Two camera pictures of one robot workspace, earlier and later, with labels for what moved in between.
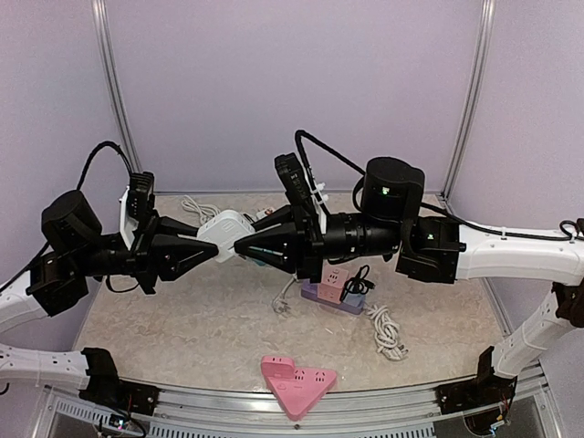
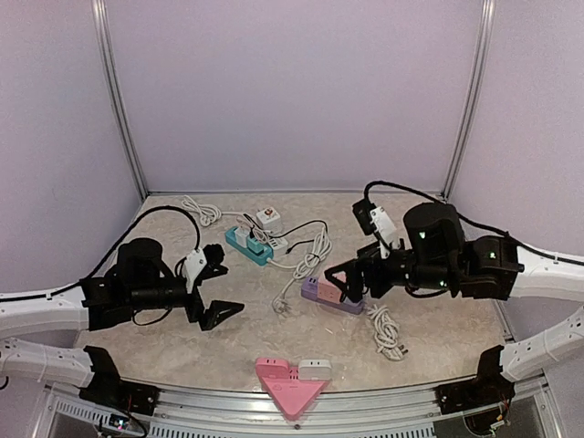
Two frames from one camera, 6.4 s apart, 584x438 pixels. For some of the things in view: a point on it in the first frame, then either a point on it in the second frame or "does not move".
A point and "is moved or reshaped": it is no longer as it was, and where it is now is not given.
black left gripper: x=161 y=254 → x=210 y=318
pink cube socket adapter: x=332 y=282 does not move
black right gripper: x=301 y=244 → x=368 y=259
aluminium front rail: x=409 y=412 does not move
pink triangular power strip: x=297 y=395 does not move
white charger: x=223 y=229 → x=315 y=370
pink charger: x=277 y=366 is moved or reshaped
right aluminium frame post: x=483 y=58 does not move
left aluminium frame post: x=103 y=28 does not move
